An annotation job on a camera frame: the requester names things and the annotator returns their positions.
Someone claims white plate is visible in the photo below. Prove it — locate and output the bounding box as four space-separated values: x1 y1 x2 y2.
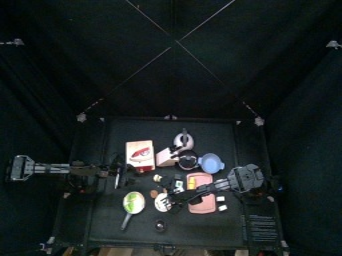
153 192 173 213

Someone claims white box with red print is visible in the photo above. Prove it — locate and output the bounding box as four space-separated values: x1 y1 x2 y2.
124 140 156 172

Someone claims small black cup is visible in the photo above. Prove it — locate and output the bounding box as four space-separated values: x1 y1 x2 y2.
153 220 168 233

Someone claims black toy pot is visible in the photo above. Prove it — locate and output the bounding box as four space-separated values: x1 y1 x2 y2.
176 149 200 171

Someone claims beige toy knife block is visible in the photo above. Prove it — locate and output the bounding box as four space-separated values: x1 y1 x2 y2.
154 146 180 168

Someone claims thin diagonal frame cord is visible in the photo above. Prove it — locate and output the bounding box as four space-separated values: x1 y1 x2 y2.
124 0 260 118
81 0 236 114

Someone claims frying pan with green food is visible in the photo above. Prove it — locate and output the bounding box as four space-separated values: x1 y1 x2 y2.
118 190 146 231

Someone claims pink cutting board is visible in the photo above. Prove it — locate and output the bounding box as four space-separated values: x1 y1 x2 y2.
184 171 217 215

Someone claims blue bowl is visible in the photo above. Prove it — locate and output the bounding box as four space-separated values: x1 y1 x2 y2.
196 152 227 175

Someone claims white toy kettle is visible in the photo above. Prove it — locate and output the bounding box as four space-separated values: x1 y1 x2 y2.
172 127 195 152

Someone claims white text label sticker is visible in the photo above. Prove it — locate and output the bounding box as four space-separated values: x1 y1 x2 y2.
247 214 277 247

